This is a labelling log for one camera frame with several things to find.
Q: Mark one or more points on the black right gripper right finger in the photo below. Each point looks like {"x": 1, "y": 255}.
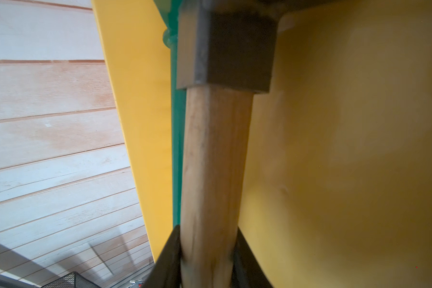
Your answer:
{"x": 247, "y": 272}

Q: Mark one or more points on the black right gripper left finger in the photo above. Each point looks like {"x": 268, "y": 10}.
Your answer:
{"x": 167, "y": 270}

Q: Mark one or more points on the wooden handle hoe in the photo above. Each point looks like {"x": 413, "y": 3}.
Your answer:
{"x": 225, "y": 56}

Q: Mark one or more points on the green hoe red grip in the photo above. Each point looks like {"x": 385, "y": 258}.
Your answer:
{"x": 169, "y": 11}

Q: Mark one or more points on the yellow plastic storage box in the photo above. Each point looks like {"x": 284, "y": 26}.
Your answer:
{"x": 338, "y": 183}

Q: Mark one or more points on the black wire mesh basket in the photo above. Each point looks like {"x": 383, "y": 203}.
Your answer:
{"x": 71, "y": 280}

